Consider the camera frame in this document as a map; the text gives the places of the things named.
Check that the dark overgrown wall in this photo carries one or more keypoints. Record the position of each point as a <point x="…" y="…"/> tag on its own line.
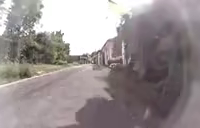
<point x="161" y="60"/>

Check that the grass verge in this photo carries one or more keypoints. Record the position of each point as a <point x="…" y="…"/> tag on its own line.
<point x="11" y="71"/>

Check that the grey asphalt road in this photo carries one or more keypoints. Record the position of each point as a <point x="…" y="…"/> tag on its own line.
<point x="48" y="100"/>

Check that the building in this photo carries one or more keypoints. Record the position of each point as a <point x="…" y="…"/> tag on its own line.
<point x="84" y="59"/>

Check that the row of buildings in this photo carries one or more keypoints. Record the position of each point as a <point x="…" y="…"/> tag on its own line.
<point x="108" y="51"/>

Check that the row of trees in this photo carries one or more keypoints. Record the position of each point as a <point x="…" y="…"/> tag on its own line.
<point x="28" y="43"/>

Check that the pale kerb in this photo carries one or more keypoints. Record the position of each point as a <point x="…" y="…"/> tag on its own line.
<point x="28" y="78"/>

